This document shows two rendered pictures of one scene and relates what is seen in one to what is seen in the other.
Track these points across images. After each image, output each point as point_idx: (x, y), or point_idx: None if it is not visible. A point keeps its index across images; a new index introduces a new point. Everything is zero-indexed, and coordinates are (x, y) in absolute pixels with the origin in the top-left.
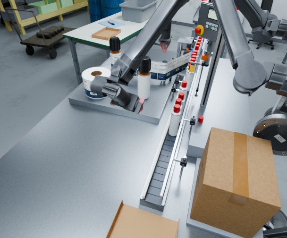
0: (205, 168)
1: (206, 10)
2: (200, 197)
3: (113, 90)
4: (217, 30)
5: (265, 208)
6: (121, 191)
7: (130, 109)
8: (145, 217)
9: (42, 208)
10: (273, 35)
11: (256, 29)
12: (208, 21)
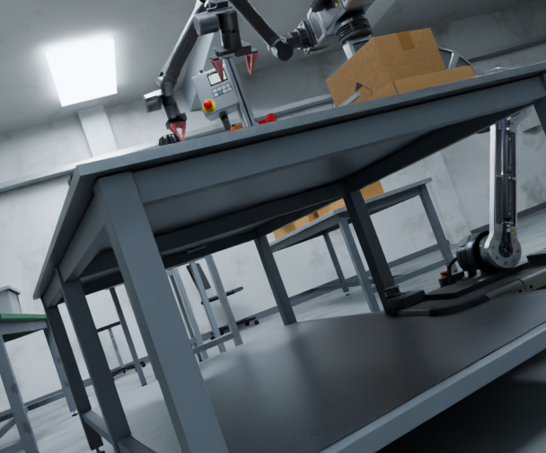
0: (361, 48)
1: (205, 79)
2: (384, 62)
3: (228, 8)
4: (233, 88)
5: (426, 38)
6: None
7: (248, 45)
8: None
9: None
10: (292, 45)
11: (277, 40)
12: (215, 88)
